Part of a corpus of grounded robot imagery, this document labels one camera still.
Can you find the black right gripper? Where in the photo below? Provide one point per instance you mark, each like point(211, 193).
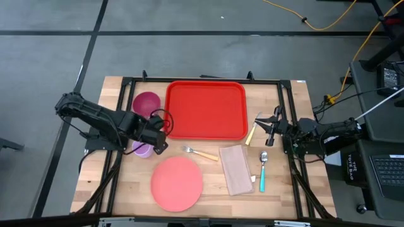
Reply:
point(275, 132)

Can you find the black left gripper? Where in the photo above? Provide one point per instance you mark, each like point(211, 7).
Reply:
point(151, 137)

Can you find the purple cup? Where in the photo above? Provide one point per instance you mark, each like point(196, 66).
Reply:
point(143, 150)

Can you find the magenta plastic bowl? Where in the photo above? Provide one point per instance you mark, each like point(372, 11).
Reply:
point(146, 104)

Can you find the salmon pink round plate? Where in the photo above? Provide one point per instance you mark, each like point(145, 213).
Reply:
point(176, 184)

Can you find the beige cloth napkin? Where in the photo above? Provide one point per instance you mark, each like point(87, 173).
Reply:
point(236, 170)

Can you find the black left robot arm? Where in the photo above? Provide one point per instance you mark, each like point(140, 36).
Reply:
point(94, 113)

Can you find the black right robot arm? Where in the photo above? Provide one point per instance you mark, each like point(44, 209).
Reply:
point(334, 132)

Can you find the red plastic tray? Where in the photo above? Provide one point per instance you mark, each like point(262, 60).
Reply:
point(205, 110)

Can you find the black tote bag box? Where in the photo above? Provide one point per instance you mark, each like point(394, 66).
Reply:
point(353, 167)

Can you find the black caster wheel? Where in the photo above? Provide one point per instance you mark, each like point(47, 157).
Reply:
point(361, 208)

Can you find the black power adapter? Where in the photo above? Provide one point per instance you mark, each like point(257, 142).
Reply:
point(389, 79)

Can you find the black laptop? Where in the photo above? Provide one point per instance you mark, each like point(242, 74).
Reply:
point(389, 173)

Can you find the black stand foot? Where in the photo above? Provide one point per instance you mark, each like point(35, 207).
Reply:
point(385, 52)

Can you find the dark furniture foot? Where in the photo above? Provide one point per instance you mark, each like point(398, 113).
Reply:
point(9, 145)

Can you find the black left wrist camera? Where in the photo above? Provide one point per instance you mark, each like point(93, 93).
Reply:
point(156, 122)

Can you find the black aluminium table frame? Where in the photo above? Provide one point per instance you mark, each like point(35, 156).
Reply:
point(148, 80)

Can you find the silver aluminium bracket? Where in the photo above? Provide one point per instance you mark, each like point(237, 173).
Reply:
point(115, 221)
point(292, 223)

